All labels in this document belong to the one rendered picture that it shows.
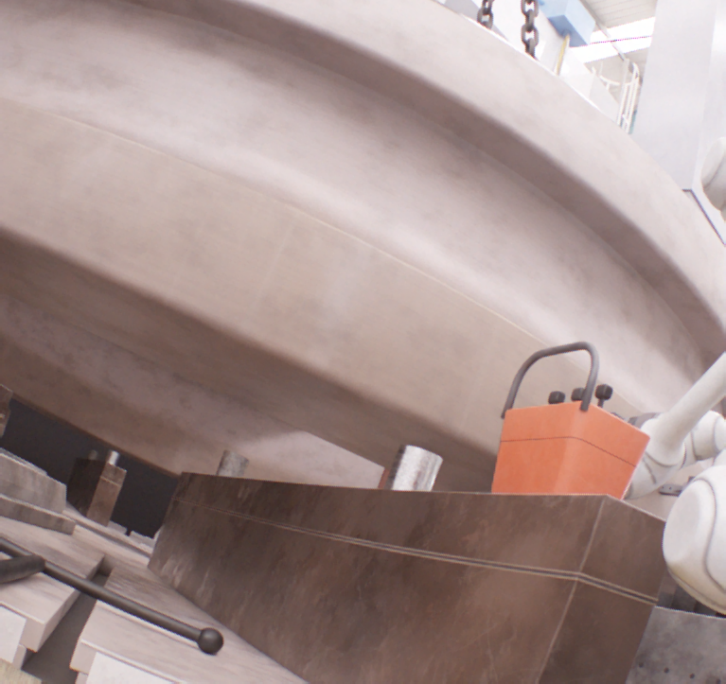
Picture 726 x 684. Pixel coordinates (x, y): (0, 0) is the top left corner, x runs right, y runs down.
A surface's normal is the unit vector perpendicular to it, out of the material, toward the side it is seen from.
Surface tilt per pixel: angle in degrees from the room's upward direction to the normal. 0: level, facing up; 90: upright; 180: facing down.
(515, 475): 97
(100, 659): 90
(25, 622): 90
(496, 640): 90
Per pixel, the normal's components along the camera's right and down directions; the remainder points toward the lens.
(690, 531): -0.96, -0.28
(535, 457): -0.88, -0.32
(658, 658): -0.62, -0.45
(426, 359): 0.42, -0.13
